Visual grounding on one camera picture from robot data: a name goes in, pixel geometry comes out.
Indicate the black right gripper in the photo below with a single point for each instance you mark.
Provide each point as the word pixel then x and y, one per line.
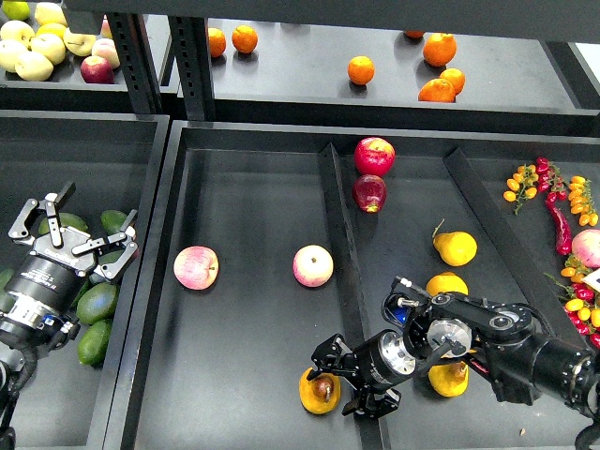
pixel 372 368

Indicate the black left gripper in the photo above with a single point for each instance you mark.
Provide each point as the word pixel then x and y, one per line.
pixel 62 260

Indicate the yellow pear with brown base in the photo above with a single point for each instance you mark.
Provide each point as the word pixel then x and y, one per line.
pixel 320 395

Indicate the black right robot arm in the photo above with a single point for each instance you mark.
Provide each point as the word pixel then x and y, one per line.
pixel 509 345

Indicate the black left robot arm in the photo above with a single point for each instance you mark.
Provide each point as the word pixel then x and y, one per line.
pixel 29 331

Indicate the dark green avocado top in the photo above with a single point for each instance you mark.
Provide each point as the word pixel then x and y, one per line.
pixel 113 221

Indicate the dark green avocado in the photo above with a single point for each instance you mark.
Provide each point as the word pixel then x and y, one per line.
pixel 113 221
pixel 108 259

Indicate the dark green avocado middle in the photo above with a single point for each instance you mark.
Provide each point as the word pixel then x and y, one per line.
pixel 108 259

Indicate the light green avocado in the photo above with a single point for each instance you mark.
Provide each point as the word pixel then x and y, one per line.
pixel 98 303

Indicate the yellow pear bottom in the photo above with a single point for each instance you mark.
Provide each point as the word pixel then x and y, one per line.
pixel 449 380

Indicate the green avocado bottom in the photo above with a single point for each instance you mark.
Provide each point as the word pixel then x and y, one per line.
pixel 94 343

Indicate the round yellow pear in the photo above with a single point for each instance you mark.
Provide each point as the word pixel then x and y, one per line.
pixel 446 282

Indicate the yellow pear with stem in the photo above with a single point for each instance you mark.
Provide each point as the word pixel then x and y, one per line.
pixel 455 248

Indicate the pink apple left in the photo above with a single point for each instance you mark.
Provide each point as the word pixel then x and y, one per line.
pixel 196 267

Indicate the pink apple centre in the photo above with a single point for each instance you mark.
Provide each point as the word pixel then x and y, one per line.
pixel 312 266

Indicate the black upper left shelf tray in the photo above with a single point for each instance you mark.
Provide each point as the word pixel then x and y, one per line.
pixel 68 94

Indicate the red apple on shelf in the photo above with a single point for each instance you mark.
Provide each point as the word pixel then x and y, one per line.
pixel 97 69

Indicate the yellow apple front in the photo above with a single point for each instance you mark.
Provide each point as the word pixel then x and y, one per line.
pixel 33 66

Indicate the black centre tray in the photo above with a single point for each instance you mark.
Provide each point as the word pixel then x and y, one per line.
pixel 219 368

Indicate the pale pink apple on shelf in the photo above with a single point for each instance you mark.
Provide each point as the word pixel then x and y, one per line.
pixel 105 48

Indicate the yellow apple with stem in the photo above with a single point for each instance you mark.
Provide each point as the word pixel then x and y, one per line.
pixel 79 44

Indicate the yellow apple left edge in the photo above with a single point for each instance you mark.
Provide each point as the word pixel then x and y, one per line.
pixel 10 50

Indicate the yellow apple middle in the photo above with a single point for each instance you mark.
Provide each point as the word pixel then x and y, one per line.
pixel 49 45

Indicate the dark red apple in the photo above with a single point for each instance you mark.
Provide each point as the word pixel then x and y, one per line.
pixel 369 193

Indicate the yellow apple upper left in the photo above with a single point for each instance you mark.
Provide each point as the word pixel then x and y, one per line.
pixel 17 30

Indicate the yellow apple top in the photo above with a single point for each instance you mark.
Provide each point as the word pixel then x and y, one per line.
pixel 48 13

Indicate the orange on shelf left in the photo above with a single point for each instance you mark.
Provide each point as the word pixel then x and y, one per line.
pixel 217 42

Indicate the green lime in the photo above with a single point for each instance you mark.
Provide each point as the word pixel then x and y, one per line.
pixel 16 10

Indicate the bright red apple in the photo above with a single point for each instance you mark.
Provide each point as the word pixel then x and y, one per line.
pixel 374 156

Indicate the mixed cherry tomatoes lower right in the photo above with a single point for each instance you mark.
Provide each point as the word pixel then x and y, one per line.
pixel 579 300

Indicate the orange cherry tomato bunch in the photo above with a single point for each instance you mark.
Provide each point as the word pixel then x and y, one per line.
pixel 521 187

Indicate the red chili pepper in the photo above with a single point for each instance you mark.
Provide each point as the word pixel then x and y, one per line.
pixel 563 236

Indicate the pink apple right edge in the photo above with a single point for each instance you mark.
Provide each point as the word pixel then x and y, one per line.
pixel 585 247

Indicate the black shelf post left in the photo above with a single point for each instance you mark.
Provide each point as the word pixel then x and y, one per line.
pixel 136 62

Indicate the black shelf post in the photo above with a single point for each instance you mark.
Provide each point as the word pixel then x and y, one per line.
pixel 136 62
pixel 190 43

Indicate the black shelf post right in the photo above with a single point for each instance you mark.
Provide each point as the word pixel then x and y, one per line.
pixel 190 43

